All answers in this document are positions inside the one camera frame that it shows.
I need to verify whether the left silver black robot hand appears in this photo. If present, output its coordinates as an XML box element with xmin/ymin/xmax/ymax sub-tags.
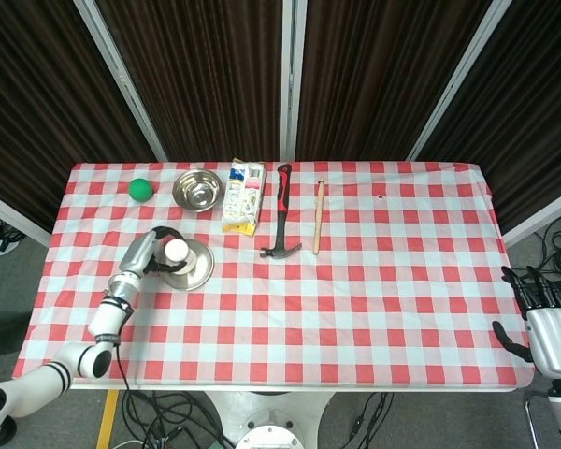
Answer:
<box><xmin>118</xmin><ymin>225</ymin><xmax>193</xmax><ymax>277</ymax></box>

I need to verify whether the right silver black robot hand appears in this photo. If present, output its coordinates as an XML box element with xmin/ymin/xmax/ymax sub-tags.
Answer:
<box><xmin>492</xmin><ymin>265</ymin><xmax>561</xmax><ymax>380</ymax></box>

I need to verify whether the white paper cup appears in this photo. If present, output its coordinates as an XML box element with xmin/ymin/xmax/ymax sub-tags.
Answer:
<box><xmin>164</xmin><ymin>239</ymin><xmax>195</xmax><ymax>276</ymax></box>

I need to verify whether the round metal plate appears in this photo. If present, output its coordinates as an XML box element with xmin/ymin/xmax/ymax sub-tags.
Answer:
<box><xmin>160</xmin><ymin>239</ymin><xmax>215</xmax><ymax>292</ymax></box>

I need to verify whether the green ball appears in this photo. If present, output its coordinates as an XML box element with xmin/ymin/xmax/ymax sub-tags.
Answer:
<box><xmin>128</xmin><ymin>178</ymin><xmax>155</xmax><ymax>203</ymax></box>

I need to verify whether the stainless steel bowl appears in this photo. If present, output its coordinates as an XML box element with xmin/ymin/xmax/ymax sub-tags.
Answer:
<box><xmin>171</xmin><ymin>169</ymin><xmax>224</xmax><ymax>213</ymax></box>

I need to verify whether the white yellow tissue pack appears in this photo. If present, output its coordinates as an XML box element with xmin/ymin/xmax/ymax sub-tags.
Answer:
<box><xmin>221</xmin><ymin>157</ymin><xmax>267</xmax><ymax>239</ymax></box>

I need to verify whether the red black claw hammer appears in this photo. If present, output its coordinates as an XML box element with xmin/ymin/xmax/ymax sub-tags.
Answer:
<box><xmin>259</xmin><ymin>163</ymin><xmax>304</xmax><ymax>260</ymax></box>

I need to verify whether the yellow floor tape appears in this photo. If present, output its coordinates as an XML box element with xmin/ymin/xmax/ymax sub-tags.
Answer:
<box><xmin>95</xmin><ymin>390</ymin><xmax>121</xmax><ymax>449</ymax></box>

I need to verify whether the dark brown curtain panel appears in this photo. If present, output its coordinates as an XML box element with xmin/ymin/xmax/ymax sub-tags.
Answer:
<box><xmin>420</xmin><ymin>0</ymin><xmax>561</xmax><ymax>235</ymax></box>
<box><xmin>95</xmin><ymin>0</ymin><xmax>292</xmax><ymax>163</ymax></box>
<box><xmin>295</xmin><ymin>0</ymin><xmax>495</xmax><ymax>163</ymax></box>
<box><xmin>0</xmin><ymin>0</ymin><xmax>159</xmax><ymax>233</ymax></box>

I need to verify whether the wooden stick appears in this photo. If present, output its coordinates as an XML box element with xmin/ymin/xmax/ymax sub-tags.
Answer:
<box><xmin>312</xmin><ymin>176</ymin><xmax>326</xmax><ymax>256</ymax></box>

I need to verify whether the red white checkered tablecloth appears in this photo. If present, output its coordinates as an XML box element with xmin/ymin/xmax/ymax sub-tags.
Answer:
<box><xmin>11</xmin><ymin>161</ymin><xmax>537</xmax><ymax>392</ymax></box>

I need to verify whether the white partition frame post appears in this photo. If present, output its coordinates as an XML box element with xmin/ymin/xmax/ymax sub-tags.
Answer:
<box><xmin>0</xmin><ymin>186</ymin><xmax>52</xmax><ymax>248</ymax></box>
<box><xmin>280</xmin><ymin>0</ymin><xmax>309</xmax><ymax>163</ymax></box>
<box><xmin>406</xmin><ymin>0</ymin><xmax>513</xmax><ymax>163</ymax></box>
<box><xmin>502</xmin><ymin>183</ymin><xmax>561</xmax><ymax>248</ymax></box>
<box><xmin>73</xmin><ymin>0</ymin><xmax>169</xmax><ymax>163</ymax></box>

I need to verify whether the white table frame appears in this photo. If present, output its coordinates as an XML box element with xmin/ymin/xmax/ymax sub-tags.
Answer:
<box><xmin>69</xmin><ymin>384</ymin><xmax>523</xmax><ymax>394</ymax></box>

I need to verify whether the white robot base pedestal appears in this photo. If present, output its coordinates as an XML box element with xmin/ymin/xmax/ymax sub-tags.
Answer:
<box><xmin>205</xmin><ymin>390</ymin><xmax>338</xmax><ymax>449</ymax></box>

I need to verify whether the black cable with adapter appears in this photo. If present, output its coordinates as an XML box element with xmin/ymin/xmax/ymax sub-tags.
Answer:
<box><xmin>347</xmin><ymin>391</ymin><xmax>396</xmax><ymax>442</ymax></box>

